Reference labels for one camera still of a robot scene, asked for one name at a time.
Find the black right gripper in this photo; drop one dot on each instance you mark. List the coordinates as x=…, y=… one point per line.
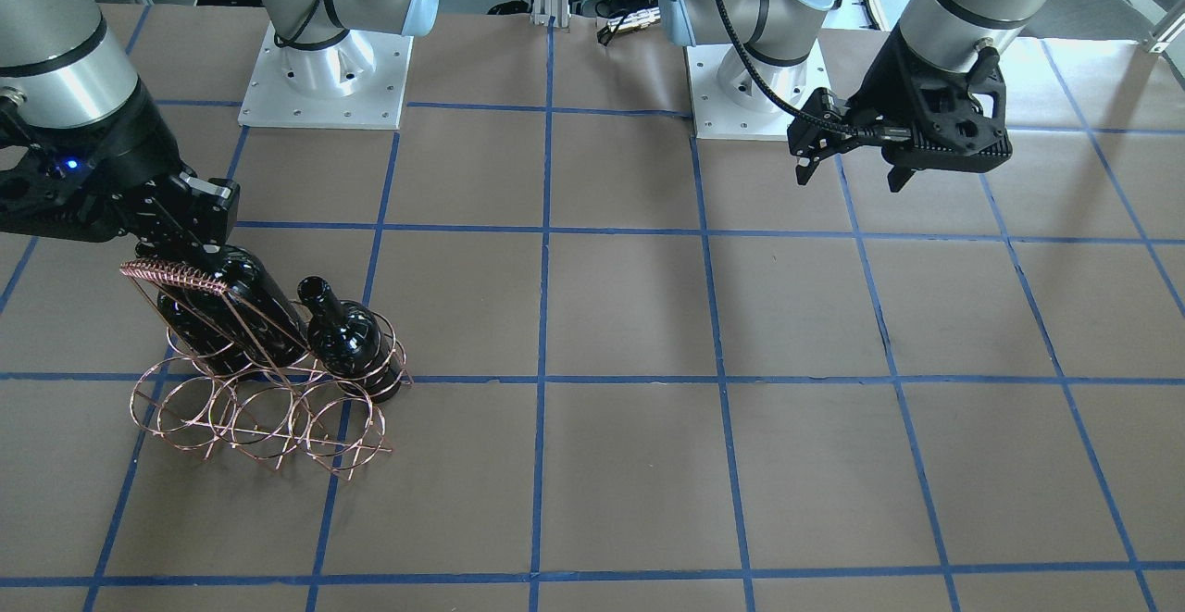
x=132, y=160

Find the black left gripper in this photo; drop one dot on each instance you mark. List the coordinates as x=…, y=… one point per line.
x=880, y=92

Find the dark wine bottle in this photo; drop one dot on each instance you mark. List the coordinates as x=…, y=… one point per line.
x=253, y=312

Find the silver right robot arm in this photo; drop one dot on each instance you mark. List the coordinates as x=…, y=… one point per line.
x=62, y=61

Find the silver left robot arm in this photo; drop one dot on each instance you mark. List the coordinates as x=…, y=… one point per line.
x=945, y=33

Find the dark bottle at basket end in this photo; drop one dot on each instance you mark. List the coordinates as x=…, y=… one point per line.
x=346, y=339

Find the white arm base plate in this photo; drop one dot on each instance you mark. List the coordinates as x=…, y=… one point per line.
x=727, y=104
x=358, y=84

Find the dark bottle under basket handle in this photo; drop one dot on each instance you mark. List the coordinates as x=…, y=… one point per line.
x=211, y=337

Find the copper wire wine basket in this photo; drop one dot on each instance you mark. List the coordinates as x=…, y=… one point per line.
x=299, y=410

